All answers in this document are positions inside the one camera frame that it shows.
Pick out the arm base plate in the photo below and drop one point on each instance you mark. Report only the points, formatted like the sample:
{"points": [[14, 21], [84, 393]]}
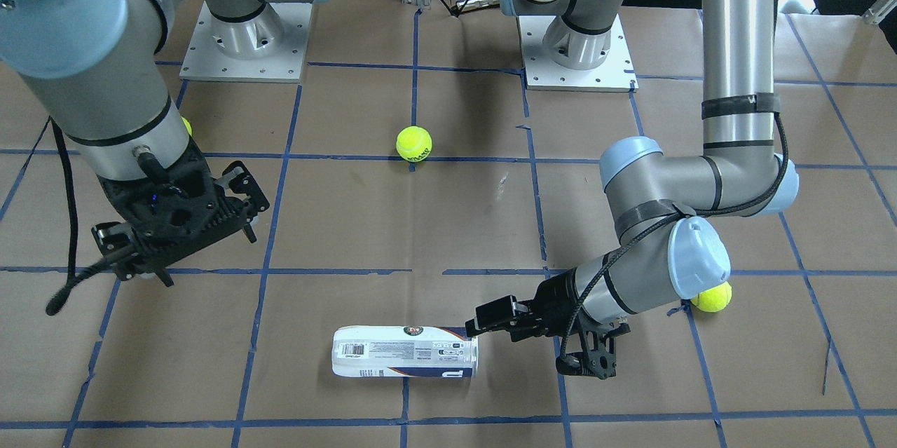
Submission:
{"points": [[268, 49], [557, 58]]}

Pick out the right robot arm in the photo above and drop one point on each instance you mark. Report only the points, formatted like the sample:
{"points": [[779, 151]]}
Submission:
{"points": [[91, 64]]}

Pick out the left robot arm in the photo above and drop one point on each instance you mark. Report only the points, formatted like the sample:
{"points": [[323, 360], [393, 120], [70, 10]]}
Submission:
{"points": [[661, 205]]}

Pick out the white tennis ball can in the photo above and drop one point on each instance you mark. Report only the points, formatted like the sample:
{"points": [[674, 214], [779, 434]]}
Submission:
{"points": [[397, 351]]}

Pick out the centre tennis ball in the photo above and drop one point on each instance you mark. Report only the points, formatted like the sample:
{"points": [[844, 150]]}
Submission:
{"points": [[413, 144]]}

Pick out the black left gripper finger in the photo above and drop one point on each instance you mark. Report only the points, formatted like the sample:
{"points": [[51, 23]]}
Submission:
{"points": [[504, 314]]}

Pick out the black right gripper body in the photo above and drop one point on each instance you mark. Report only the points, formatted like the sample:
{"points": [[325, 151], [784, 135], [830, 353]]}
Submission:
{"points": [[116, 193]]}

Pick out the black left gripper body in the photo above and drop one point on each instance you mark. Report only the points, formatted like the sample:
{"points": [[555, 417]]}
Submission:
{"points": [[558, 295]]}

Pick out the front tennis ball on tape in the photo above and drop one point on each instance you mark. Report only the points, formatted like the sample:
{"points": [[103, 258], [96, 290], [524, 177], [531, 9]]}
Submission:
{"points": [[713, 300]]}

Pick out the tennis ball near base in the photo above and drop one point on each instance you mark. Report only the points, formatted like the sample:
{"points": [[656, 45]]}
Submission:
{"points": [[186, 127]]}

